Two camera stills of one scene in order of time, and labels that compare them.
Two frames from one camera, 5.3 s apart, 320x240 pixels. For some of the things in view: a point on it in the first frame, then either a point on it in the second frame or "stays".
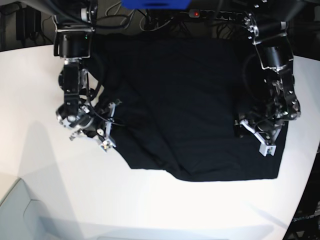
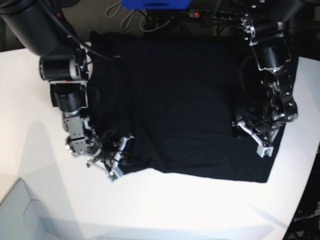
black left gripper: (89, 124) → (94, 150)
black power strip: (230, 15) stays
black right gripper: (267, 126) stays
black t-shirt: (178, 96) stays
